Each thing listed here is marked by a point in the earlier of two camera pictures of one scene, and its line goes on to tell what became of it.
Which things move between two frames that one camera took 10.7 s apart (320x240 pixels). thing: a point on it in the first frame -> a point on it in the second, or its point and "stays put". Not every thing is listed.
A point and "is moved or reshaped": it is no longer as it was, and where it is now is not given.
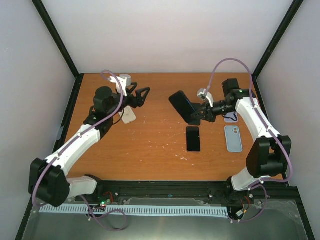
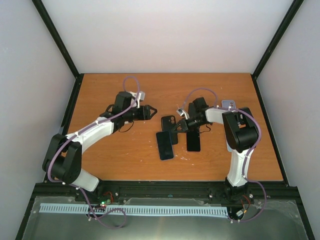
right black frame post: x=290 y=15 stays put
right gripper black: x=209 y=116 -> x=184 y=126
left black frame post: x=44 y=15 stays put
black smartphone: x=194 y=122 is moved or reshaped
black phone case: x=183 y=105 -> x=168 y=124
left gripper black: x=139 y=101 -> x=145 y=113
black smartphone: x=193 y=139 stays put
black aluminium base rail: x=285 y=190 stays put
